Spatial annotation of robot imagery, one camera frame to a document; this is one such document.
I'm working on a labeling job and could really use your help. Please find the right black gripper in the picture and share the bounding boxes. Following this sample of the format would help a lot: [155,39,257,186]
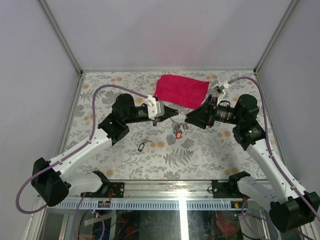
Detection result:
[185,94,243,130]

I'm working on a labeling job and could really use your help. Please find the keyring with coloured tags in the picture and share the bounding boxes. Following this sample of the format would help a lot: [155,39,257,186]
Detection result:
[169,117,191,140]

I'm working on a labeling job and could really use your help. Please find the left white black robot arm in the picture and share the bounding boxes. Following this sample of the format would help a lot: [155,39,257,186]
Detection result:
[31,93,179,207]

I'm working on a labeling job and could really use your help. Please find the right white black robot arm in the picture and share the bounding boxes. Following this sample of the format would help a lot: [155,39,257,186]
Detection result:
[185,94,320,233]

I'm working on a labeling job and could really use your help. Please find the folded red cloth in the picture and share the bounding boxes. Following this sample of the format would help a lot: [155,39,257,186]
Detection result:
[153,74,210,109]

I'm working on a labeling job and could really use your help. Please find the floral patterned table mat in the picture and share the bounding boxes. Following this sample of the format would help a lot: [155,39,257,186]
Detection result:
[66,71,265,180]

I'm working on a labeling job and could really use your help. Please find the key with black tag left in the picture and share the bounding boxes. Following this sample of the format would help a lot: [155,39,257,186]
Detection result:
[137,138,152,152]

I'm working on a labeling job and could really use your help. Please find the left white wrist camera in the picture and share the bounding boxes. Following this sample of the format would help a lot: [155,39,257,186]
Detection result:
[144,95,165,120]

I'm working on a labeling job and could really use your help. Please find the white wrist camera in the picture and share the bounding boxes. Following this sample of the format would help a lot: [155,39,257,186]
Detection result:
[211,80,230,104]
[144,95,165,120]

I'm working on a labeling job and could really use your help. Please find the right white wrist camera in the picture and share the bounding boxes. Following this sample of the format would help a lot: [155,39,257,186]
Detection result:
[211,80,230,104]

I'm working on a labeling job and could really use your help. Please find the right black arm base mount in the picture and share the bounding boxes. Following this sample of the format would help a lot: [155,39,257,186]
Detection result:
[211,174,243,199]

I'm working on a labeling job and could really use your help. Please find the aluminium front rail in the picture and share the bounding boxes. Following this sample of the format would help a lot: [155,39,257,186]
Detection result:
[37,179,307,201]

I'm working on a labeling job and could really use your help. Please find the blue slotted cable duct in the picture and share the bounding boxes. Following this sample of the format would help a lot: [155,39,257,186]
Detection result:
[54,199,242,211]

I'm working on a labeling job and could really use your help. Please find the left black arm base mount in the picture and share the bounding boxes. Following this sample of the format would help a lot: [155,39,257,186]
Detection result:
[86,182,125,199]

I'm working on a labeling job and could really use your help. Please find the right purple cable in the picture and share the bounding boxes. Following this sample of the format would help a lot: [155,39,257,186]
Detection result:
[224,76,320,240]

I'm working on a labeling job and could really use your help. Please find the right aluminium frame post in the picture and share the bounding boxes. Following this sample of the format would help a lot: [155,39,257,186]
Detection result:
[253,0,301,74]

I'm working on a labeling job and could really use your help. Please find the aluminium frame post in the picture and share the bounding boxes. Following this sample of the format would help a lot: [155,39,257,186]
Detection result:
[253,0,301,74]
[37,0,83,76]

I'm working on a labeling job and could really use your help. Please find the left aluminium frame post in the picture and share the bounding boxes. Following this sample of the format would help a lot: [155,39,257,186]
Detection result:
[37,0,83,76]

